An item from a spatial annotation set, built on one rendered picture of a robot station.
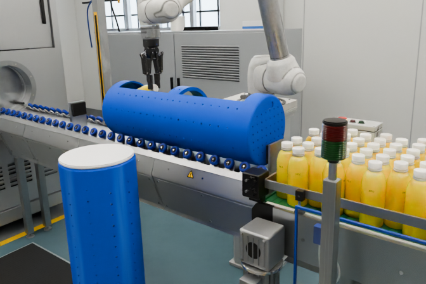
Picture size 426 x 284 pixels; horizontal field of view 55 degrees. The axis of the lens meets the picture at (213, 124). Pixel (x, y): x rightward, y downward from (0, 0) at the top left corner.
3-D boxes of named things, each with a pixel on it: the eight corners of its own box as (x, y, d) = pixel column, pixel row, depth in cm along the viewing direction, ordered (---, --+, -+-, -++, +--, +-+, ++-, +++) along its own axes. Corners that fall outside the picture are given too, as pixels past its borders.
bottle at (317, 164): (303, 202, 140) (305, 151, 135) (321, 198, 142) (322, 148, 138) (316, 210, 133) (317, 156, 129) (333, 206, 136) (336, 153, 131)
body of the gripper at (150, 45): (151, 38, 194) (153, 57, 197) (138, 38, 188) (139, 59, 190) (163, 37, 190) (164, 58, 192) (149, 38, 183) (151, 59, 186)
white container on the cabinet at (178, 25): (177, 30, 423) (177, 16, 419) (189, 30, 414) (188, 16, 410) (167, 31, 411) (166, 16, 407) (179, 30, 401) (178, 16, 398)
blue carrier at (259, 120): (147, 126, 227) (141, 75, 219) (286, 153, 174) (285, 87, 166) (105, 141, 206) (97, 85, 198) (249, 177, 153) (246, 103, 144)
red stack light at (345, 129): (327, 134, 108) (328, 120, 107) (350, 137, 104) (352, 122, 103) (317, 139, 103) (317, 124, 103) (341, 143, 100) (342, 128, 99)
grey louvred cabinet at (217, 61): (144, 146, 521) (135, 31, 487) (298, 180, 395) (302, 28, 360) (110, 158, 480) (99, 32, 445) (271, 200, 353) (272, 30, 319)
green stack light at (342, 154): (326, 151, 109) (327, 134, 108) (350, 156, 106) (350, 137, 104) (316, 158, 105) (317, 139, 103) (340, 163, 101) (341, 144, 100)
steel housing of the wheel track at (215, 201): (39, 148, 310) (33, 103, 301) (296, 229, 177) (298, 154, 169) (1, 157, 288) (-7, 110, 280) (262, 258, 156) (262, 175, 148)
